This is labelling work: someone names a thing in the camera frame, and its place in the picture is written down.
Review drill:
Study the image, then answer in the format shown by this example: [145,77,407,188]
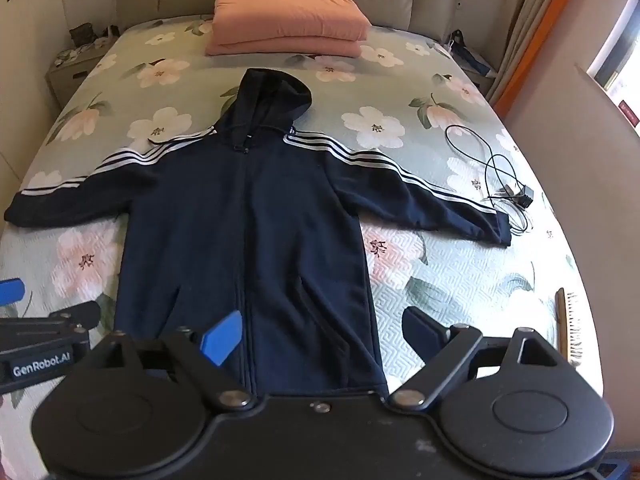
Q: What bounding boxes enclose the navy striped zip hoodie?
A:
[4,68,512,396]

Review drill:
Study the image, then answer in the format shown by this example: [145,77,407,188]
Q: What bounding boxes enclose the beige bedside table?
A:
[46,37,116,108]

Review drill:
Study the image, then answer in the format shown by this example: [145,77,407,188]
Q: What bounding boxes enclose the floral green bedspread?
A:
[1,16,613,479]

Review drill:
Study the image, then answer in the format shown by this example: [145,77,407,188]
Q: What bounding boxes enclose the blue bag beside bed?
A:
[447,29,496,78]

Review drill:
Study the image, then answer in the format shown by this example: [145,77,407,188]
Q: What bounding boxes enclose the folded pink blanket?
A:
[206,0,371,58]

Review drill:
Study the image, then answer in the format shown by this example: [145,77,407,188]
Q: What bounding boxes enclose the beige curtain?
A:
[486,0,551,106]

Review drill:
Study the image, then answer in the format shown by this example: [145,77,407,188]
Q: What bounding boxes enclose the black charger cable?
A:
[444,122,535,235]

